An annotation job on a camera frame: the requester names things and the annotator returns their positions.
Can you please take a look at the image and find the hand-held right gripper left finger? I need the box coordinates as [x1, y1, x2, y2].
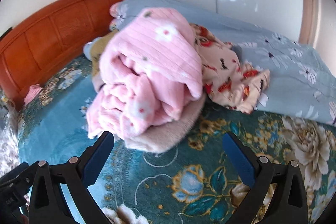
[29, 132, 114, 224]

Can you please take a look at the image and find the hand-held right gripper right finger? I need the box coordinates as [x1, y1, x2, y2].
[223, 132, 309, 224]

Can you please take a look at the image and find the pink fleece garment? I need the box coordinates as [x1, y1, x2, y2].
[87, 7, 206, 147]

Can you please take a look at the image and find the pale floral bed sheet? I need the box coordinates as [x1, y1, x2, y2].
[0, 98, 27, 177]

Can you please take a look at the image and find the teal floral blanket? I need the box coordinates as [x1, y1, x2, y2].
[17, 53, 336, 224]

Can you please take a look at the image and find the beige fuzzy garment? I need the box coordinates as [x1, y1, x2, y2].
[126, 95, 206, 153]

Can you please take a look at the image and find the cream red-printed garment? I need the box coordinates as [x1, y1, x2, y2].
[189, 23, 271, 112]

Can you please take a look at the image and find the small pink cloth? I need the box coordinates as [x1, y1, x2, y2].
[24, 84, 44, 104]

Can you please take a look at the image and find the grey-blue floral quilt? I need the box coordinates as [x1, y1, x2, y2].
[109, 0, 336, 132]

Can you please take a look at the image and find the light blue cloth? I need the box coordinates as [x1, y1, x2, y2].
[83, 42, 95, 60]

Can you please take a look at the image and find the yellow garment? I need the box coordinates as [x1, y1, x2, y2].
[91, 32, 118, 83]

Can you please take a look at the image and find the orange wooden headboard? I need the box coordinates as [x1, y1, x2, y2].
[0, 0, 133, 111]

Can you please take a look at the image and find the pale wooden door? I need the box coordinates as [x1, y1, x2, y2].
[299, 0, 323, 46]

